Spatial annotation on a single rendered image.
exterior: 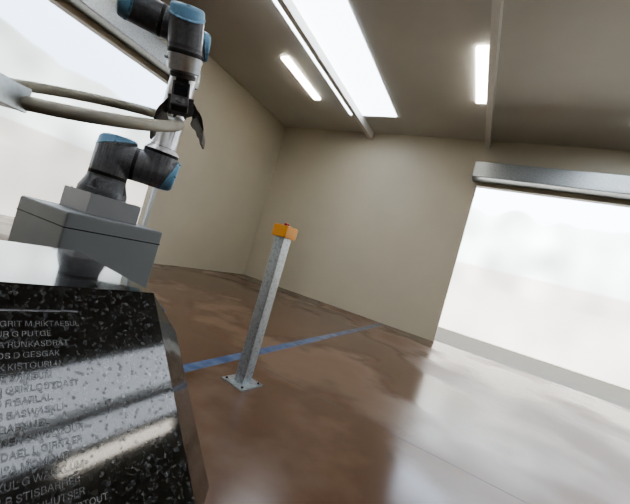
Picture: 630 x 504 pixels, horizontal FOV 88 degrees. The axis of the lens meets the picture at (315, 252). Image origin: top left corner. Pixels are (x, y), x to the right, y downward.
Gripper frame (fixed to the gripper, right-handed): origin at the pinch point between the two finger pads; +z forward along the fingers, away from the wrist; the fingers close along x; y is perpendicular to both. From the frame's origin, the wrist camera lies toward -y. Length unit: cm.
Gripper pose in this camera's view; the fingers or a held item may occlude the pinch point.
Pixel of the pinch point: (177, 145)
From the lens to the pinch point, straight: 113.0
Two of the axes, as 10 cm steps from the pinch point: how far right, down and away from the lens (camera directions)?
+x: -9.1, -0.6, -4.2
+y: -3.5, -4.3, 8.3
